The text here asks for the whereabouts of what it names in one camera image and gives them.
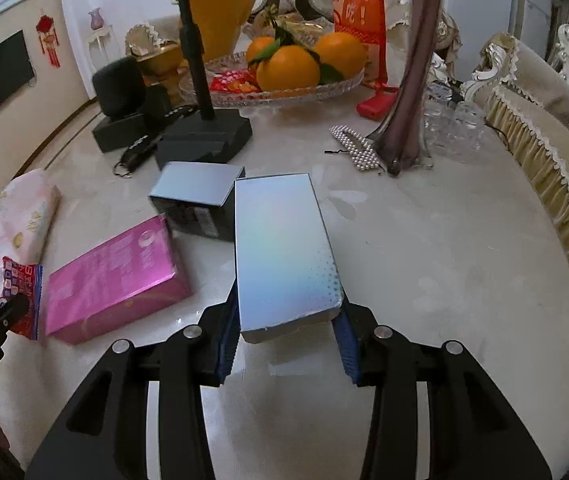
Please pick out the silver holographic box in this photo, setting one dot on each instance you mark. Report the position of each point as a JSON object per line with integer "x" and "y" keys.
{"x": 284, "y": 255}

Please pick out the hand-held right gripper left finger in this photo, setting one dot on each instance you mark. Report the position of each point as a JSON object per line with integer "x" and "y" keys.
{"x": 227, "y": 350}

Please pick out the glass fruit plate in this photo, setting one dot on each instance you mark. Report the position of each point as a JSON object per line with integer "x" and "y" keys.
{"x": 309, "y": 94}

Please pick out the red knot wall ornament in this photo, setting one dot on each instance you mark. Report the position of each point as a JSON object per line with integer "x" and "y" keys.
{"x": 48, "y": 35}

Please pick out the red candy wrappers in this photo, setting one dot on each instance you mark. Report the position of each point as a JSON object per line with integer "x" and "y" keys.
{"x": 234, "y": 82}

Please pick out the pink plastic tissue pack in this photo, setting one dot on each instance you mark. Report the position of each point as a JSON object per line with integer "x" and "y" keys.
{"x": 19, "y": 220}

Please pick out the flat black box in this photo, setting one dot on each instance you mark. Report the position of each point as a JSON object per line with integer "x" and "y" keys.
{"x": 124, "y": 132}

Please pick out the white side table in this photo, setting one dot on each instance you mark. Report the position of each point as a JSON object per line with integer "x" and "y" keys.
{"x": 102, "y": 42}

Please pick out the pearl hair clip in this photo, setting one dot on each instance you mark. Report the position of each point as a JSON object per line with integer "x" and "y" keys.
{"x": 359, "y": 152}

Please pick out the yellow envelope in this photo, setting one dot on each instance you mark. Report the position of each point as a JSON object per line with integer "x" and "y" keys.
{"x": 224, "y": 5}

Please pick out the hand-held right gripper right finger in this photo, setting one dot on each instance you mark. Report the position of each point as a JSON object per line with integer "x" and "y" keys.
{"x": 347, "y": 350}

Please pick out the purple glass vase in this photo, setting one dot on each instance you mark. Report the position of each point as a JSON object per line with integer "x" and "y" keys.
{"x": 409, "y": 110}

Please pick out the black round speaker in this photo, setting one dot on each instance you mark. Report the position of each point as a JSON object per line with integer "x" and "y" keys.
{"x": 118, "y": 85}

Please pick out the black box silver top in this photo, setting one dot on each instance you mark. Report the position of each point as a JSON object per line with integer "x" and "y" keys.
{"x": 194, "y": 195}

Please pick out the orange fruit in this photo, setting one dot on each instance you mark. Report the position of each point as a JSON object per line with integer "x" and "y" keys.
{"x": 288, "y": 70}
{"x": 342, "y": 55}
{"x": 259, "y": 52}

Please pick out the beige fringed sofa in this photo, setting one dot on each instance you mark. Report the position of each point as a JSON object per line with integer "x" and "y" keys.
{"x": 554, "y": 150}

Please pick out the gold bowl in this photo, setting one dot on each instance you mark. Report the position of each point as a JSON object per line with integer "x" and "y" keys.
{"x": 159, "y": 65}

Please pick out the small pink vase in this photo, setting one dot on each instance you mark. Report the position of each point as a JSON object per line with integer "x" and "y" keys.
{"x": 95, "y": 19}

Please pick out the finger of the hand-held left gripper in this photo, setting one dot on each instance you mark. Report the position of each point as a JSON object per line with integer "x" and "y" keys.
{"x": 12, "y": 310}

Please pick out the white red snack wrapper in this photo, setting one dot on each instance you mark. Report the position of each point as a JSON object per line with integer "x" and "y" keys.
{"x": 19, "y": 295}

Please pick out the clear drinking glasses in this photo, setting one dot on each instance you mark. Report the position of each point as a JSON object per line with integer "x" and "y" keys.
{"x": 456, "y": 120}

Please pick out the red paper bag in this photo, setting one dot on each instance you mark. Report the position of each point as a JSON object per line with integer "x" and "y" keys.
{"x": 362, "y": 15}

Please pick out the small red packet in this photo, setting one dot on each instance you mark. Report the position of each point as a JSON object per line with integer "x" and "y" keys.
{"x": 377, "y": 104}

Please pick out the shiny magenta box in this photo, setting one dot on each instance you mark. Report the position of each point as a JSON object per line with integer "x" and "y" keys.
{"x": 114, "y": 280}

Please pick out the black phone stand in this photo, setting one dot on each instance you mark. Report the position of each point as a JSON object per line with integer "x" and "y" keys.
{"x": 204, "y": 135}

